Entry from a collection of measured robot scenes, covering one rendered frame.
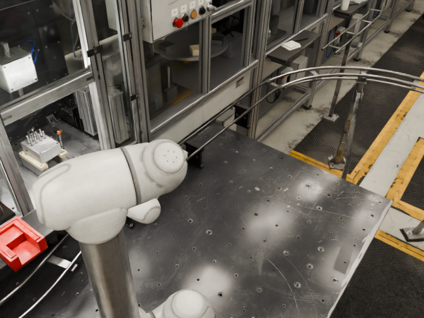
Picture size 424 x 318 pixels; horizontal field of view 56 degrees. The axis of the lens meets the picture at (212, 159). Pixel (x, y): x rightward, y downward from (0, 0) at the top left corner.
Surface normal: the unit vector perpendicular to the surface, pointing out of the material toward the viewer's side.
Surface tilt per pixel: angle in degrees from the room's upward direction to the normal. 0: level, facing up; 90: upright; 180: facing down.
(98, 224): 90
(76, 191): 45
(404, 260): 0
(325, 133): 0
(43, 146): 0
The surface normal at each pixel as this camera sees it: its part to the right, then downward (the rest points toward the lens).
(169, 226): 0.03, -0.77
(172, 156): 0.44, -0.29
